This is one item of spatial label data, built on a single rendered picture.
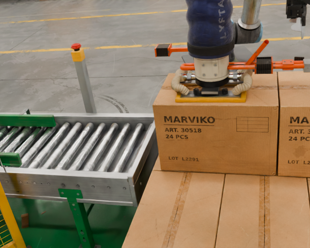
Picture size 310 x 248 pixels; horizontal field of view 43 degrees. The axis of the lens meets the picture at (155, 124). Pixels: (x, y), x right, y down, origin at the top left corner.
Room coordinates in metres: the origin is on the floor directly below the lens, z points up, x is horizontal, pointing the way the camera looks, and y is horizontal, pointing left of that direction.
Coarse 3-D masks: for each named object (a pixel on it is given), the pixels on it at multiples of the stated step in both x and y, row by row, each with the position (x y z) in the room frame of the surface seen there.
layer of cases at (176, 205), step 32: (160, 192) 1.58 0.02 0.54; (192, 192) 1.54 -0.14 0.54; (224, 192) 1.51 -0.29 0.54; (256, 192) 1.47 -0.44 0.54; (288, 192) 1.44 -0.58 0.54; (160, 224) 1.35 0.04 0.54; (192, 224) 1.32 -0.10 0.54; (224, 224) 1.30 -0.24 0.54; (256, 224) 1.27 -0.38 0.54; (288, 224) 1.24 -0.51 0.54
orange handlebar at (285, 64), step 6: (174, 48) 2.15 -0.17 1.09; (180, 48) 2.14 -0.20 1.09; (186, 48) 2.13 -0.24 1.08; (282, 60) 1.76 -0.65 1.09; (288, 60) 1.75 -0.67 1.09; (180, 66) 1.87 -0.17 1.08; (186, 66) 1.85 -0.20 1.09; (192, 66) 1.84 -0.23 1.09; (228, 66) 1.79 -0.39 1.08; (234, 66) 1.78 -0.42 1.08; (240, 66) 1.77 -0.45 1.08; (246, 66) 1.76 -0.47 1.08; (252, 66) 1.75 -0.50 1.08; (276, 66) 1.72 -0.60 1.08; (282, 66) 1.71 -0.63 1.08; (288, 66) 1.70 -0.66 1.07; (294, 66) 1.70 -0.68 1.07; (300, 66) 1.69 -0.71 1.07
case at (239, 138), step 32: (160, 96) 1.84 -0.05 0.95; (256, 96) 1.70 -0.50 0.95; (160, 128) 1.75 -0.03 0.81; (192, 128) 1.70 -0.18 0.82; (224, 128) 1.65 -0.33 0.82; (256, 128) 1.61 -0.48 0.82; (160, 160) 1.75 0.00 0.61; (192, 160) 1.70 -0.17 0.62; (224, 160) 1.65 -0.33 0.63; (256, 160) 1.61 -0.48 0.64
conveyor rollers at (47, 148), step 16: (0, 128) 2.59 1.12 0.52; (16, 128) 2.49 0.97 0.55; (32, 128) 2.50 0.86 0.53; (48, 128) 2.42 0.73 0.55; (64, 128) 2.40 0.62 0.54; (80, 128) 2.41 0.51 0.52; (96, 128) 2.33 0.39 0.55; (112, 128) 2.29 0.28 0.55; (128, 128) 2.29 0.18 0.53; (0, 144) 2.30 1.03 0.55; (16, 144) 2.30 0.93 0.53; (48, 144) 2.21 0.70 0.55; (64, 144) 2.19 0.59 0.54; (80, 144) 2.19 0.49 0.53; (128, 144) 2.07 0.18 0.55; (48, 160) 2.01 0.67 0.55; (64, 160) 1.99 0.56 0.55; (80, 160) 1.98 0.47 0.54; (96, 160) 1.97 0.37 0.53; (112, 160) 1.96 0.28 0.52
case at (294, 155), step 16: (288, 80) 1.83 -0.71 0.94; (304, 80) 1.80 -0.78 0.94; (288, 96) 1.65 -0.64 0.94; (304, 96) 1.63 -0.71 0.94; (288, 112) 1.56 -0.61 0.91; (304, 112) 1.54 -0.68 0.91; (288, 128) 1.56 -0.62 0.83; (304, 128) 1.54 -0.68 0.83; (288, 144) 1.56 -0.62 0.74; (304, 144) 1.54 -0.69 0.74; (288, 160) 1.56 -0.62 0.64; (304, 160) 1.54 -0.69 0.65; (304, 176) 1.54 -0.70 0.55
